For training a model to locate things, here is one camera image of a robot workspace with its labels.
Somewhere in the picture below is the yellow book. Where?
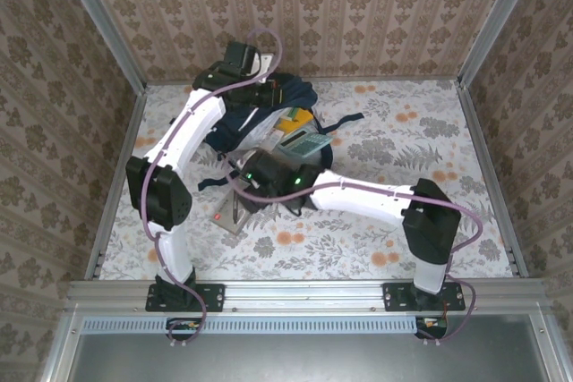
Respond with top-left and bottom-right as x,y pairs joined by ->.
277,106 -> 314,135

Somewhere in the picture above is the teal calculator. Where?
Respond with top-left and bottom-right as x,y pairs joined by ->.
277,127 -> 335,159

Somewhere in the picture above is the navy blue backpack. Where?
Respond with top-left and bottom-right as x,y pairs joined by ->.
196,72 -> 364,217

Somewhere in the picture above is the grey pen box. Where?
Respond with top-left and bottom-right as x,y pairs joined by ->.
210,187 -> 263,236

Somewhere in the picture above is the floral patterned table cloth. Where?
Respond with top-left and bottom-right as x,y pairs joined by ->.
98,80 -> 516,283

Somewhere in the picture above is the grey metal sheet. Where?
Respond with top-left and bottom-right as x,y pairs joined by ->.
66,314 -> 552,382

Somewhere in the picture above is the wide aluminium frame rail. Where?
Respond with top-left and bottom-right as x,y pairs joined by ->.
66,278 -> 550,314

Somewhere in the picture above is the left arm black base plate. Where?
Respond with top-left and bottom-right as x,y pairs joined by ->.
145,283 -> 225,313

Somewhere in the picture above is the aluminium corner post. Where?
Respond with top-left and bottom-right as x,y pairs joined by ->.
52,0 -> 149,95
457,0 -> 546,87

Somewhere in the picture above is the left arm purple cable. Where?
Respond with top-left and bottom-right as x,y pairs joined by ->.
141,27 -> 286,350

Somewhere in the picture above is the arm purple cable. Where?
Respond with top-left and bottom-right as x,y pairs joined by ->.
141,27 -> 286,350
226,171 -> 484,347

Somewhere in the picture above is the slotted grey cable duct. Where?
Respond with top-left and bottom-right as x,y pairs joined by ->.
81,315 -> 424,335

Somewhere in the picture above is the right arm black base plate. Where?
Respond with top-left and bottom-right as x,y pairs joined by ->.
382,282 -> 466,311

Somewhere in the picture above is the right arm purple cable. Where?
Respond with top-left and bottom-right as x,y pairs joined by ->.
226,171 -> 484,347

